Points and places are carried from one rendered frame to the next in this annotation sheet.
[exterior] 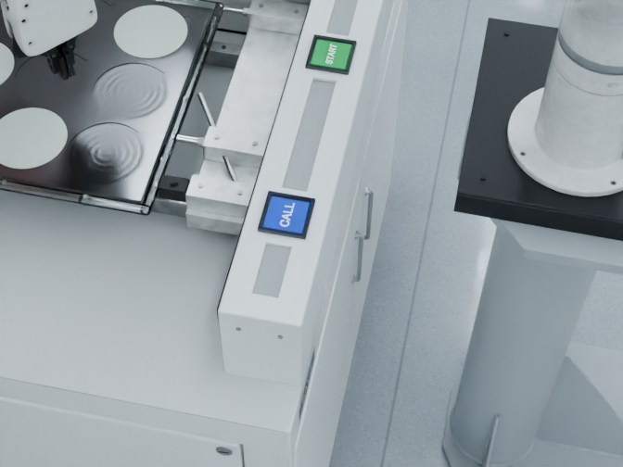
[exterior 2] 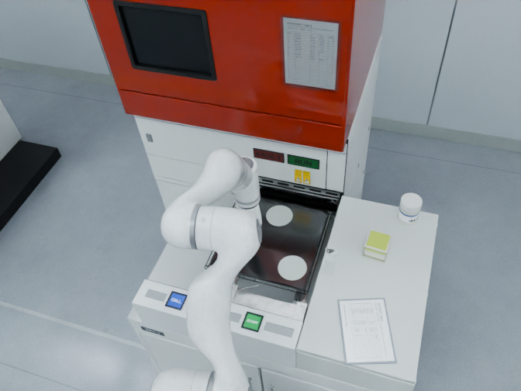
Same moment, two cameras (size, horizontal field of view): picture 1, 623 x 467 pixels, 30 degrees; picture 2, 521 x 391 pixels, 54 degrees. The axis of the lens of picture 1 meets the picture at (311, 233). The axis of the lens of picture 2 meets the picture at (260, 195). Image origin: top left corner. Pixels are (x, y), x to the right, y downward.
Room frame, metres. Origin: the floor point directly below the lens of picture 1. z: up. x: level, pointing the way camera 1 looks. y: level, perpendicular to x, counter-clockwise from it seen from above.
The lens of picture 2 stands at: (1.26, -0.73, 2.40)
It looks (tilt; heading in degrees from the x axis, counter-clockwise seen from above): 49 degrees down; 102
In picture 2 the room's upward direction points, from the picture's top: 6 degrees counter-clockwise
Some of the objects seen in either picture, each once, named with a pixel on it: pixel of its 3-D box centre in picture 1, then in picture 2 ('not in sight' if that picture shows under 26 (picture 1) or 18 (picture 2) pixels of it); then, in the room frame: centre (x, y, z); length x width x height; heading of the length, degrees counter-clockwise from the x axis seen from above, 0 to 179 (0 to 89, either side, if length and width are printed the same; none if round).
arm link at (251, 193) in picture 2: not in sight; (243, 178); (1.00, 0.31, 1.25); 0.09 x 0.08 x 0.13; 1
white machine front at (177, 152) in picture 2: not in sight; (239, 162); (0.91, 0.60, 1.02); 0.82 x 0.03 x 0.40; 169
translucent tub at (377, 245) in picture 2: not in sight; (377, 246); (1.43, 0.27, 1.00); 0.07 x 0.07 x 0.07; 74
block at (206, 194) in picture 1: (221, 195); not in sight; (0.87, 0.11, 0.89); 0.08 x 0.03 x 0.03; 79
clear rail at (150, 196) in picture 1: (184, 101); (254, 279); (1.02, 0.17, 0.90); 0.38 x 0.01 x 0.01; 169
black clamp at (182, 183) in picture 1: (173, 187); not in sight; (0.88, 0.17, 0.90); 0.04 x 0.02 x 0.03; 79
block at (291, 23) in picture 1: (278, 16); (299, 314); (1.19, 0.05, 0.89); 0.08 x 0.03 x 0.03; 79
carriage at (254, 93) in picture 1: (251, 117); (252, 306); (1.02, 0.08, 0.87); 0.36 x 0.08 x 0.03; 169
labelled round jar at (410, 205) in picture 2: not in sight; (409, 209); (1.54, 0.42, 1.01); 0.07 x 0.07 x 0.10
